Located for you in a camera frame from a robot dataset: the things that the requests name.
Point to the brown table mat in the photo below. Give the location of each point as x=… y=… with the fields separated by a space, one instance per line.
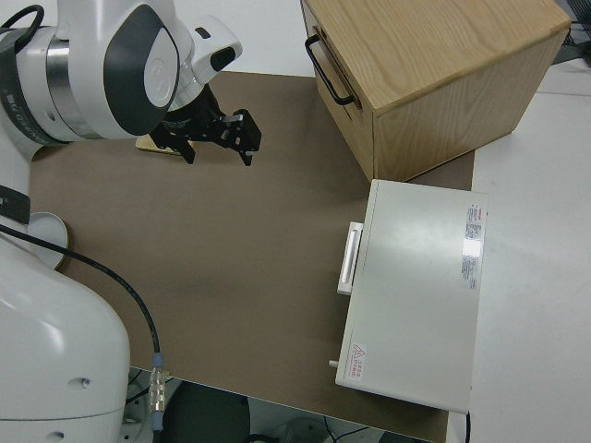
x=208 y=231

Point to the light wooden drawer cabinet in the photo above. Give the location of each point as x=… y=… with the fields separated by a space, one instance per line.
x=438 y=69

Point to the wooden mug tree stand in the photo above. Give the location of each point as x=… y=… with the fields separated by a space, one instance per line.
x=145 y=144

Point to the dark mesh background object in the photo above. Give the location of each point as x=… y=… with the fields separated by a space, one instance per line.
x=577 y=27

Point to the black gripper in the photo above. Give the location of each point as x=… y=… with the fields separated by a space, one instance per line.
x=208 y=124

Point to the white toaster oven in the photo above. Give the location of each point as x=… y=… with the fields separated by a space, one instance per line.
x=415 y=300

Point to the gray plate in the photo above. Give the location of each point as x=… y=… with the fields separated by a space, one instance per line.
x=46 y=223

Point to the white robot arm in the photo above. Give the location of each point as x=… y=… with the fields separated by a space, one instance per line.
x=46 y=323

